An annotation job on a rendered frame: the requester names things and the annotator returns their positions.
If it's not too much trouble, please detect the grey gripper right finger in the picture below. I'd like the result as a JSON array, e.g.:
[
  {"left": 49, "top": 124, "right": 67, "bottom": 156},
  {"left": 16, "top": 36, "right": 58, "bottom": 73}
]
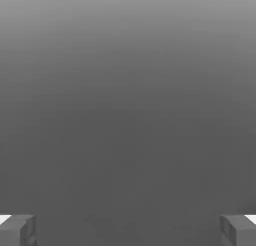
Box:
[{"left": 218, "top": 213, "right": 256, "bottom": 246}]

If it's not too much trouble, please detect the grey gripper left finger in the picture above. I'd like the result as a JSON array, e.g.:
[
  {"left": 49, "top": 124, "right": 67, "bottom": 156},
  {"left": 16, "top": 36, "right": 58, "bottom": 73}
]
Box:
[{"left": 0, "top": 213, "right": 38, "bottom": 246}]

